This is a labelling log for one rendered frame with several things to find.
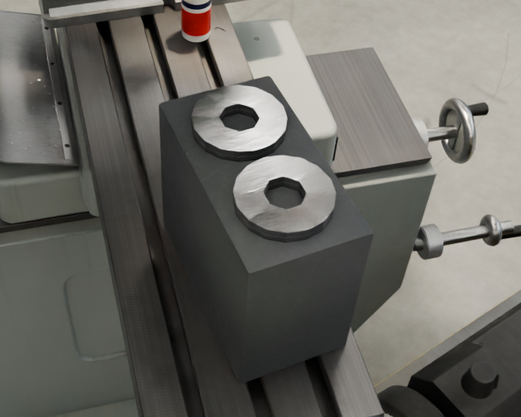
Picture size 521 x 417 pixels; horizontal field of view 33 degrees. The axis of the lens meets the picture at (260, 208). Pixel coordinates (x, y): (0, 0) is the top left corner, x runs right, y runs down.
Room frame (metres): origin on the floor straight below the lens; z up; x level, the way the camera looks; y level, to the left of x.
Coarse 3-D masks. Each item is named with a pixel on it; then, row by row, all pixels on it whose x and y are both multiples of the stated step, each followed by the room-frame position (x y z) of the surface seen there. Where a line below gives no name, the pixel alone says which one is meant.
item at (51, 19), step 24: (48, 0) 0.95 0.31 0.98; (72, 0) 0.97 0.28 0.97; (96, 0) 0.98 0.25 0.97; (120, 0) 0.99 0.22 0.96; (144, 0) 1.00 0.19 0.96; (168, 0) 1.02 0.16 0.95; (216, 0) 1.02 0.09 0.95; (240, 0) 1.04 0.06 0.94; (48, 24) 0.94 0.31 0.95; (72, 24) 0.95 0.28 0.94
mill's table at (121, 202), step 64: (128, 64) 0.88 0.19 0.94; (192, 64) 0.89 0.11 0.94; (128, 128) 0.78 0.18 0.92; (128, 192) 0.66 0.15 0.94; (128, 256) 0.57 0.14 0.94; (128, 320) 0.48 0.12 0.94; (192, 320) 0.49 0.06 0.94; (192, 384) 0.43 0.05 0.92; (256, 384) 0.44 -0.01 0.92; (320, 384) 0.44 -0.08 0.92
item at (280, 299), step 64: (192, 128) 0.58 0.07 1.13; (256, 128) 0.58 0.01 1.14; (192, 192) 0.53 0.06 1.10; (256, 192) 0.50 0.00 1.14; (320, 192) 0.51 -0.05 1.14; (192, 256) 0.53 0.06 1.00; (256, 256) 0.44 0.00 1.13; (320, 256) 0.45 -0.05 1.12; (256, 320) 0.43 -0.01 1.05; (320, 320) 0.46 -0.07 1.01
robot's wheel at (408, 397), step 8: (384, 392) 0.65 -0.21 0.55; (392, 392) 0.64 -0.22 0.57; (400, 392) 0.64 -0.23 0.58; (408, 392) 0.63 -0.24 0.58; (416, 392) 0.63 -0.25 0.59; (384, 400) 0.62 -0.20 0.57; (392, 400) 0.62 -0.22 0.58; (400, 400) 0.62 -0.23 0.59; (408, 400) 0.62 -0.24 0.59; (416, 400) 0.62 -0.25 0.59; (424, 400) 0.62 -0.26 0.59; (384, 408) 0.62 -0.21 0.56; (392, 408) 0.61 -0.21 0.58; (400, 408) 0.60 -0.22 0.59; (408, 408) 0.60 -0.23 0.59; (416, 408) 0.60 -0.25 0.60; (424, 408) 0.60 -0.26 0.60; (432, 408) 0.60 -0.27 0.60; (384, 416) 0.61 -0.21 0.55; (392, 416) 0.60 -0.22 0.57; (400, 416) 0.59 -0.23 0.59; (408, 416) 0.59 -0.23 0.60; (416, 416) 0.59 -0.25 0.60; (424, 416) 0.59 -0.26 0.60; (432, 416) 0.59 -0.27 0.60; (440, 416) 0.59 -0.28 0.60
